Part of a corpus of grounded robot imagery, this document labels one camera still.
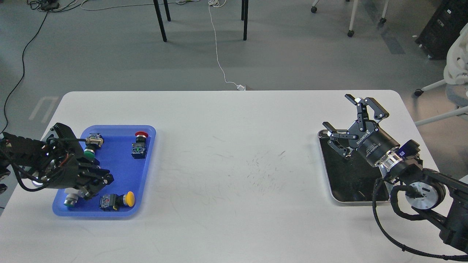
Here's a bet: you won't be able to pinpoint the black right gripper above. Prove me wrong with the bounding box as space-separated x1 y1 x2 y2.
322 94 400 167

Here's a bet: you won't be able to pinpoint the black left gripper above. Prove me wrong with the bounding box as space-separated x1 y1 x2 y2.
51 155 114 200

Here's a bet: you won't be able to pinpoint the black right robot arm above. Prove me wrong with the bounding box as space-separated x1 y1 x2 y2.
323 94 468 262

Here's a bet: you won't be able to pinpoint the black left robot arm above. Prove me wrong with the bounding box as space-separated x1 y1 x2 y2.
1 123 114 200

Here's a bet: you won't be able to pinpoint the blue plastic tray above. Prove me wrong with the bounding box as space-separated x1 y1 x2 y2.
52 125 156 218

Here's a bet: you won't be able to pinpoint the metal tray with black mat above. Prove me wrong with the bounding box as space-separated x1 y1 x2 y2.
317 129 383 206

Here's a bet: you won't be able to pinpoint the white chair base with casters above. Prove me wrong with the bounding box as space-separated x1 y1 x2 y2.
311 0 390 37

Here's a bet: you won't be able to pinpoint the white office chair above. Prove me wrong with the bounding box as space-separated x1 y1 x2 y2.
414 28 468 126

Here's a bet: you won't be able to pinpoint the black equipment case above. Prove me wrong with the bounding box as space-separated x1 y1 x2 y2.
415 0 468 60

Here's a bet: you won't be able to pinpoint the black table legs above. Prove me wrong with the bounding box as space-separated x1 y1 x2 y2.
153 0 249 42

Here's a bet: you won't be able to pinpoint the yellow push button switch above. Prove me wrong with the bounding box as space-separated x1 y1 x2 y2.
99 191 135 211

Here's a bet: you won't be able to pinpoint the white green push button switch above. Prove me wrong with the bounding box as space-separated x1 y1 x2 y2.
63 188 82 207

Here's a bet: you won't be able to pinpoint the red push button switch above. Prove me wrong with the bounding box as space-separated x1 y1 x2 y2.
131 130 148 159

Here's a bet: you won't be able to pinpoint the black cable on floor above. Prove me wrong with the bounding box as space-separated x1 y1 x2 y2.
0 0 60 136

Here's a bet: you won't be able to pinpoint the white cable on floor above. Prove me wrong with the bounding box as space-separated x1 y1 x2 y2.
175 0 245 91

